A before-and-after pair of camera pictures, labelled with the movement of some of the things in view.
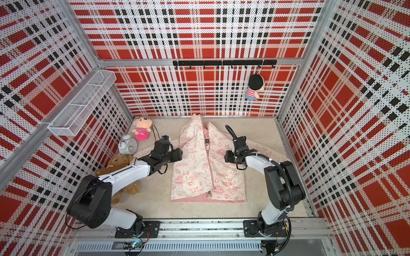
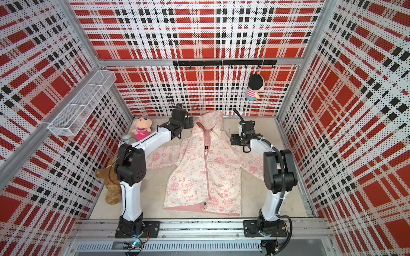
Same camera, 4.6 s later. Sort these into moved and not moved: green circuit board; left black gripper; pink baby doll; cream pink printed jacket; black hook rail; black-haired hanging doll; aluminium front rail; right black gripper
Moved: cream pink printed jacket; right black gripper; left black gripper
Not moved: black hook rail; black-haired hanging doll; green circuit board; pink baby doll; aluminium front rail
